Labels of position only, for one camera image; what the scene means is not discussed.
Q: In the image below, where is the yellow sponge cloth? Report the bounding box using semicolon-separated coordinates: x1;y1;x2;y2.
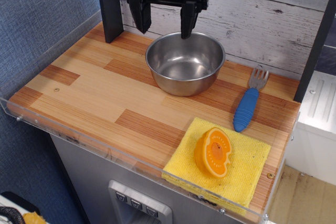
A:
162;118;271;208

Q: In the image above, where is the yellow black object bottom left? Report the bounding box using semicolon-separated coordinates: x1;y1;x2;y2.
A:
1;191;48;223

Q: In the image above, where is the blue handled metal fork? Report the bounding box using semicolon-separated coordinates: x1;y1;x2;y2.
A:
233;66;269;132

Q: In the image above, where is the black right vertical post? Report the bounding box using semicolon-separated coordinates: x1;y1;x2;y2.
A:
293;0;335;103

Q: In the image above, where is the clear acrylic edge guard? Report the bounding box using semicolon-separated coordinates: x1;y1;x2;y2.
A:
1;7;303;223

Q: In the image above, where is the orange toy fruit half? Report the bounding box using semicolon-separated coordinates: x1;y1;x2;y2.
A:
194;127;233;178

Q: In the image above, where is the silver toy fridge cabinet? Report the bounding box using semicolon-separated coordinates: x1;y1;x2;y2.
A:
49;133;245;224

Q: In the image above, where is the black left vertical post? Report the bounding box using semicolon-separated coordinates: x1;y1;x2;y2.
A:
99;0;124;43

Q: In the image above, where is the white toy sink unit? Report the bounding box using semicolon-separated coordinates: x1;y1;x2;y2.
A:
285;70;336;187

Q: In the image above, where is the black vertical post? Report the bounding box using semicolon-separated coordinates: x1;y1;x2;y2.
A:
293;0;335;103
99;0;124;43

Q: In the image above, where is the stainless steel bowl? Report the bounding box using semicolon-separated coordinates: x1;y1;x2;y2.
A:
145;32;226;97

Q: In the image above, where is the silver dispenser button panel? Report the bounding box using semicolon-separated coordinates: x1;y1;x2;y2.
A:
108;180;173;223

